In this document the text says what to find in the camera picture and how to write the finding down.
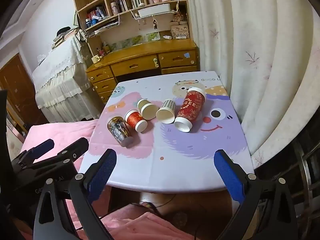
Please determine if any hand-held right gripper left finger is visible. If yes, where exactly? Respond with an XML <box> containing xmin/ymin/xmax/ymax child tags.
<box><xmin>33</xmin><ymin>148</ymin><xmax>118</xmax><ymax>240</ymax></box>

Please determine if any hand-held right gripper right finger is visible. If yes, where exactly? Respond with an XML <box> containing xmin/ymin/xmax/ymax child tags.
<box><xmin>214</xmin><ymin>149</ymin><xmax>299</xmax><ymax>240</ymax></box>

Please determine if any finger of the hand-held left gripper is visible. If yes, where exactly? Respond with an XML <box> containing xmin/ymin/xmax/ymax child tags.
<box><xmin>11</xmin><ymin>139</ymin><xmax>55</xmax><ymax>168</ymax></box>
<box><xmin>32</xmin><ymin>137</ymin><xmax>90</xmax><ymax>171</ymax></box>

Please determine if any dark patterned paper cup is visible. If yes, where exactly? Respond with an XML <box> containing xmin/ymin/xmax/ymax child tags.
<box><xmin>107</xmin><ymin>116</ymin><xmax>133</xmax><ymax>147</ymax></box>

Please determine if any small red paper cup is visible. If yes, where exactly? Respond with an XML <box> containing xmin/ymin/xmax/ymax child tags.
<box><xmin>124</xmin><ymin>109</ymin><xmax>148</xmax><ymax>133</ymax></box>

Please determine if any olive brown paper cup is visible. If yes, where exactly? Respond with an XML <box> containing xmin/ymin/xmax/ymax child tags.
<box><xmin>137</xmin><ymin>99</ymin><xmax>158</xmax><ymax>120</ymax></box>

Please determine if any tall red paper cup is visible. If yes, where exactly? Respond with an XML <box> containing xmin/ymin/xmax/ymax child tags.
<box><xmin>174</xmin><ymin>87</ymin><xmax>207</xmax><ymax>133</ymax></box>

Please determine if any checkered paper cup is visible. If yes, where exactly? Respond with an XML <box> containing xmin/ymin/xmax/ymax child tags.
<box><xmin>156</xmin><ymin>99</ymin><xmax>176</xmax><ymax>124</ymax></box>

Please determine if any cartoon printed tablecloth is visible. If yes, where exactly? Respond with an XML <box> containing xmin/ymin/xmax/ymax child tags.
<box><xmin>82</xmin><ymin>70</ymin><xmax>256</xmax><ymax>194</ymax></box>

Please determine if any striped slipper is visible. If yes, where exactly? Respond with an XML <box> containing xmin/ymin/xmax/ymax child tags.
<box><xmin>138</xmin><ymin>201</ymin><xmax>161</xmax><ymax>213</ymax></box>

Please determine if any brown wooden door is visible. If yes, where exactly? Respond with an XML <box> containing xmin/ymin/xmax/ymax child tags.
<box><xmin>0</xmin><ymin>53</ymin><xmax>48</xmax><ymax>136</ymax></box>

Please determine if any lace cloth covered piano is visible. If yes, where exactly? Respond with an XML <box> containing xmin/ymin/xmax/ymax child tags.
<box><xmin>32</xmin><ymin>33</ymin><xmax>101</xmax><ymax>123</ymax></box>

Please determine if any chrome metal rack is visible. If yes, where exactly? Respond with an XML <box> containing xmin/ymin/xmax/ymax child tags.
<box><xmin>291</xmin><ymin>134</ymin><xmax>320</xmax><ymax>240</ymax></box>

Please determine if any pile of books and papers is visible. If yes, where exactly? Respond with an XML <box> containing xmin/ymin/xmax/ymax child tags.
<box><xmin>51</xmin><ymin>28</ymin><xmax>83</xmax><ymax>50</ymax></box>

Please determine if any black hat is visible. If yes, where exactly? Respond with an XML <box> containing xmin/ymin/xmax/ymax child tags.
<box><xmin>56</xmin><ymin>26</ymin><xmax>72</xmax><ymax>36</ymax></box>

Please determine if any white floral curtain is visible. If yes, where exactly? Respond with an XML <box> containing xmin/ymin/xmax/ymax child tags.
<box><xmin>184</xmin><ymin>0</ymin><xmax>320</xmax><ymax>171</ymax></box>

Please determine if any wooden desk with drawers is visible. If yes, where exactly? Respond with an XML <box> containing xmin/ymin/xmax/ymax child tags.
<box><xmin>86</xmin><ymin>38</ymin><xmax>201</xmax><ymax>104</ymax></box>

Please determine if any white printed box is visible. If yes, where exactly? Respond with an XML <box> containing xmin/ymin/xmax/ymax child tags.
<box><xmin>171</xmin><ymin>24</ymin><xmax>190</xmax><ymax>40</ymax></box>

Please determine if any row of books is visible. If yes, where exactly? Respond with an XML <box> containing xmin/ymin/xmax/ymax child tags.
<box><xmin>110</xmin><ymin>0</ymin><xmax>146</xmax><ymax>13</ymax></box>

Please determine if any white storage tray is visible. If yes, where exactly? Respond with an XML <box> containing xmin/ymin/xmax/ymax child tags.
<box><xmin>137</xmin><ymin>3</ymin><xmax>173</xmax><ymax>18</ymax></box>

